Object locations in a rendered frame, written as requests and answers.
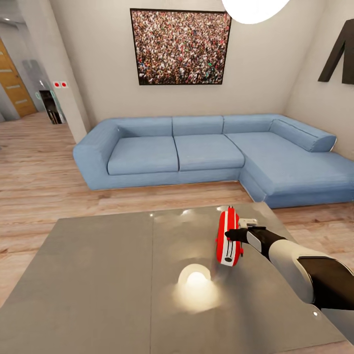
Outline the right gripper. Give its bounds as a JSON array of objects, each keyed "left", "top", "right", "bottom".
[{"left": 225, "top": 229, "right": 246, "bottom": 243}]

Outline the radio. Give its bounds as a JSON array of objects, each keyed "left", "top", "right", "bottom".
[{"left": 216, "top": 205, "right": 243, "bottom": 266}]

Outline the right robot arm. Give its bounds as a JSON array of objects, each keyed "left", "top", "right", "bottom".
[{"left": 225, "top": 218, "right": 354, "bottom": 345}]

